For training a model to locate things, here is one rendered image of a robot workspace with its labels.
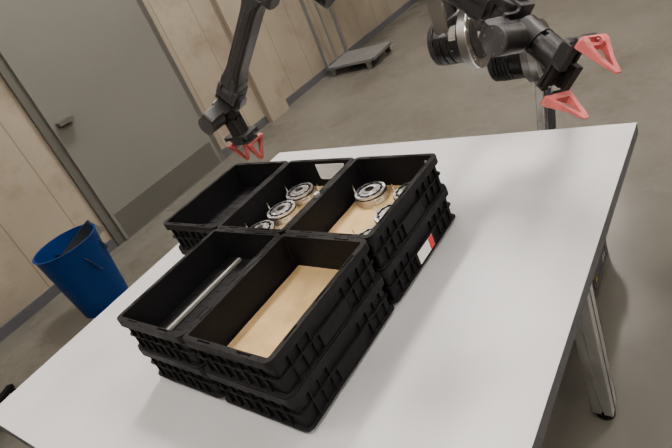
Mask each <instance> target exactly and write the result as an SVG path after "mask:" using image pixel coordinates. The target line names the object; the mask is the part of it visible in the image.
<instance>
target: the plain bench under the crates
mask: <svg viewBox="0 0 672 448"><path fill-rule="evenodd" d="M637 136H638V126H637V122H636V123H624V124H613V125H601V126H589V127H577V128H565V129H554V130H542V131H530V132H518V133H506V134H494V135H483V136H471V137H459V138H447V139H435V140H424V141H412V142H400V143H388V144H376V145H364V146H353V147H341V148H329V149H317V150H305V151H294V152H282V153H279V154H277V155H276V156H275V157H274V158H273V159H272V160H271V161H288V162H289V161H292V160H309V159H328V158H347V157H352V158H354V159H355V158H357V157H367V156H386V155H406V154H425V153H434V154H436V157H437V160H438V163H437V165H436V166H435V167H436V170H437V171H439V172H440V175H439V179H440V182H441V183H443V184H445V186H446V187H447V190H448V196H447V197H446V199H447V202H450V203H451V205H450V206H449V208H450V211H451V213H453V214H455V216H456V217H455V219H454V220H453V222H452V223H451V225H450V226H449V228H448V229H447V231H446V232H445V234H444V235H443V237H442V238H441V240H440V241H439V243H438V244H437V246H436V247H435V249H434V250H433V252H432V253H431V255H430V256H429V258H428V259H427V261H426V262H425V264H424V265H423V267H422V268H421V270H420V271H419V273H418V274H417V276H416V277H415V279H414V280H413V282H412V283H411V285H410V286H409V288H408V289H407V291H406V292H405V294H404V295H403V297H402V298H401V300H400V301H399V302H397V303H394V304H393V306H394V310H393V312H392V313H391V315H390V316H389V318H388V319H387V321H386V322H385V324H384V325H383V327H382V328H381V330H380V331H379V333H378V334H377V336H376V337H375V339H374V340H373V342H372V343H371V345H370V346H369V348H368V349H367V351H366V352H365V354H364V355H363V357H362V358H361V360H360V361H359V363H358V364H357V366H356V367H355V369H354V370H353V372H352V373H351V375H350V376H349V378H348V379H347V381H346V382H345V384H344V385H343V387H342V388H341V390H340V391H339V393H338V394H337V396H336V397H335V399H334V400H333V402H332V403H331V405H330V406H329V408H328V409H327V411H326V412H325V414H324V415H323V417H322V418H321V420H320V421H319V423H318V424H317V426H316V427H315V428H314V429H313V430H312V431H311V432H303V431H300V430H298V429H295V428H293V427H290V426H288V425H285V424H283V423H280V422H277V421H275V420H272V419H270V418H267V417H265V416H262V415H259V414H257V413H254V412H252V411H249V410H247V409H244V408H241V407H239V406H236V405H234V404H231V403H229V402H227V401H226V400H225V397H226V396H224V397H223V398H216V397H213V396H211V395H208V394H206V393H203V392H200V391H198V390H195V389H193V388H190V387H188V386H185V385H182V384H180V383H177V382H175V381H172V380H170V379H167V378H164V377H162V376H160V375H159V374H158V371H159V369H158V368H157V366H156V365H154V364H152V363H151V358H150V357H147V356H144V355H143V354H142V353H141V351H140V350H139V348H138V344H139V342H138V341H137V339H136V338H135V337H134V336H131V335H130V332H131V331H130V330H129V329H128V328H125V327H122V326H121V324H120V323H119V322H118V320H117V317H118V315H119V314H120V313H121V312H123V311H124V310H125V309H126V308H127V307H128V306H129V305H130V304H131V303H133V302H134V301H135V300H136V299H137V298H138V297H139V296H140V295H141V294H142V293H144V292H145V291H146V290H147V289H148V288H149V287H150V286H151V285H152V284H154V283H155V282H156V281H157V280H158V279H159V278H160V277H161V276H162V275H164V274H165V273H166V272H167V271H168V270H169V269H170V268H171V267H172V266H173V265H175V264H176V263H177V262H178V261H179V260H180V259H181V258H182V257H183V256H185V255H183V254H182V253H181V251H180V250H179V247H178V246H179V245H180V244H179V243H178V244H177V245H176V246H175V247H174V248H173V249H172V250H171V251H169V252H168V253H167V254H166V255H165V256H164V257H163V258H162V259H161V260H159V261H158V262H157V263H156V264H155V265H154V266H153V267H152V268H151V269H149V270H148V271H147V272H146V273H145V274H144V275H143V276H142V277H141V278H139V279H138V280H137V281H136V282H135V283H134V284H133V285H132V286H131V287H129V288H128V289H127V290H126V291H125V292H124V293H123V294H122V295H121V296H119V297H118V298H117V299H116V300H115V301H114V302H113V303H112V304H110V305H109V306H108V307H107V308H106V309H105V310H104V311H103V312H102V313H100V314H99V315H98V316H97V317H96V318H95V319H94V320H93V321H92V322H90V323H89V324H88V325H87V326H86V327H85V328H84V329H83V330H82V331H80V332H79V333H78V334H77V335H76V336H75V337H74V338H73V339H72V340H70V341H69V342H68V343H67V344H66V345H65V346H64V347H63V348H61V349H60V350H59V351H58V352H57V353H56V354H55V355H54V356H53V357H51V358H50V359H49V360H48V361H47V362H46V363H45V364H44V365H43V366H41V367H40V368H39V369H38V370H37V371H36V372H35V373H34V374H33V375H31V376H30V377H29V378H28V379H27V380H26V381H25V382H24V383H23V384H21V385H20V386H19V387H18V388H17V389H16V390H15V391H14V392H13V393H11V394H10V395H9V396H8V397H7V398H6V399H5V400H4V401H2V402H1V403H0V428H1V429H2V430H4V431H5V432H7V433H8V434H10V435H11V436H13V437H14V438H16V439H18V440H19V441H21V442H22V443H24V444H25V445H27V446H28V447H30V448H541V445H542V442H543V438H544V435H545V432H546V429H547V425H548V422H549V419H550V416H551V413H552V409H553V406H554V403H555V400H556V397H557V393H558V390H559V387H560V384H561V380H562V377H563V374H564V371H565V368H566V364H567V361H568V358H569V355H570V352H571V348H572V345H573V342H574V339H575V342H576V346H577V351H578V355H579V359H580V363H581V367H582V371H583V375H584V379H585V383H586V387H587V392H588V396H589V400H590V404H591V408H592V412H593V413H596V414H597V416H598V417H599V418H600V419H602V420H612V419H613V418H614V417H615V416H616V411H615V407H616V403H617V400H616V395H615V391H614V386H613V381H612V377H611V372H610V367H609V362H608V358H607V353H606V348H605V343H604V339H603V334H602V329H601V324H600V320H599V315H598V310H597V305H596V301H595V296H594V291H593V287H592V281H593V278H594V274H595V271H596V268H597V265H598V261H599V258H600V255H601V252H602V249H603V245H604V242H605V239H606V236H607V233H608V229H609V226H610V223H611V220H612V216H613V213H614V210H615V207H616V204H617V200H618V197H619V194H620V191H621V188H622V184H623V181H624V178H625V175H626V171H627V168H628V165H629V162H630V159H631V155H632V152H633V149H634V146H635V143H636V139H637Z"/></svg>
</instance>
